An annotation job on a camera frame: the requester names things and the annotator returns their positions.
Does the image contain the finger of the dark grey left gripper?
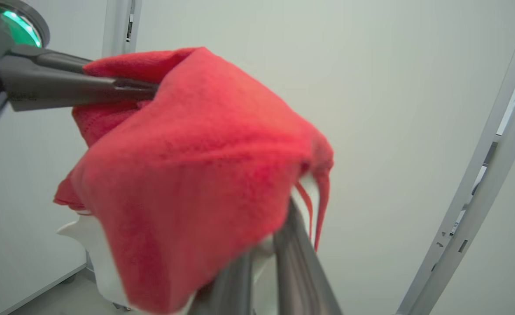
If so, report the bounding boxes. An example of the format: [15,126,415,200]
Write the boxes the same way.
[10,44,93,74]
[0,55,160,112]

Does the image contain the grey partition post with braces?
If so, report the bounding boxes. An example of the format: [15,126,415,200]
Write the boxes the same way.
[395,0,515,315]

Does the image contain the red garment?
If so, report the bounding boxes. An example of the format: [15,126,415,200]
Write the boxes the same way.
[53,46,335,315]

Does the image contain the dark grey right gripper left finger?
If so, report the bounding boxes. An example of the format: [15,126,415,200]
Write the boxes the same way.
[194,250,262,315]

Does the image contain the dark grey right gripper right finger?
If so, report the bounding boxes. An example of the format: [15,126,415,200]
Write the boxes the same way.
[274,197,343,315]

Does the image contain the grey partition bottom rail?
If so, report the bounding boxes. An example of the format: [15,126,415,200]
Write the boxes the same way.
[0,262,88,315]

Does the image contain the grey partition corner post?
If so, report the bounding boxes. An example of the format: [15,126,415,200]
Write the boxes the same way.
[102,0,143,58]

